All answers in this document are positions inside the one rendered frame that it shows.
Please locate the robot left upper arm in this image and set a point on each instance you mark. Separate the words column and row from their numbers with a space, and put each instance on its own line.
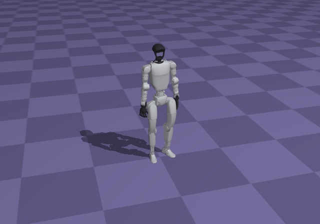
column 174, row 79

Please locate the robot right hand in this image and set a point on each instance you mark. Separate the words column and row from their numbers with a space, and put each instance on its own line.
column 143, row 110

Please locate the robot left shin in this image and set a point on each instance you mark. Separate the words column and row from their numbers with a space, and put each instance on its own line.
column 167, row 138

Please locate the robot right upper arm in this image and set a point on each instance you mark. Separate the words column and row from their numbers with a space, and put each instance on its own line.
column 145, row 70

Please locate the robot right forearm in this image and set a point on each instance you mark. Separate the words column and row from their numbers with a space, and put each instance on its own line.
column 143, row 95

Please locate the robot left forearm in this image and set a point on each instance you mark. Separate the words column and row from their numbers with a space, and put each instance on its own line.
column 175, row 90

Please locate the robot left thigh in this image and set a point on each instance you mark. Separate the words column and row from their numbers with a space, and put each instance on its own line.
column 171, row 113

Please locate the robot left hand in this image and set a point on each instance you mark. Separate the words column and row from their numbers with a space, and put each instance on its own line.
column 176, row 99

